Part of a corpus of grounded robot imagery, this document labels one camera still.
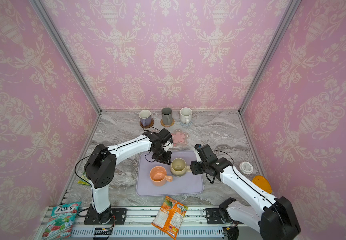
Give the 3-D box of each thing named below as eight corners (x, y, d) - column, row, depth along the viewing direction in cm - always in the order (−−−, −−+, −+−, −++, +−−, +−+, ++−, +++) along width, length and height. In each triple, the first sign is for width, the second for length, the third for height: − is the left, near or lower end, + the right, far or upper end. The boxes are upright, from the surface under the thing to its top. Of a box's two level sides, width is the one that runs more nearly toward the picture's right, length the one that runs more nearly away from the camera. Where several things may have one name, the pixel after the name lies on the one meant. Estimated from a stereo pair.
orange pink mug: (151, 187, 84) (148, 181, 77) (152, 172, 90) (150, 166, 83) (172, 187, 84) (171, 181, 77) (172, 172, 90) (172, 166, 83)
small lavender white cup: (139, 128, 111) (136, 121, 105) (141, 117, 119) (139, 109, 112) (150, 128, 111) (148, 121, 105) (152, 117, 119) (150, 109, 112)
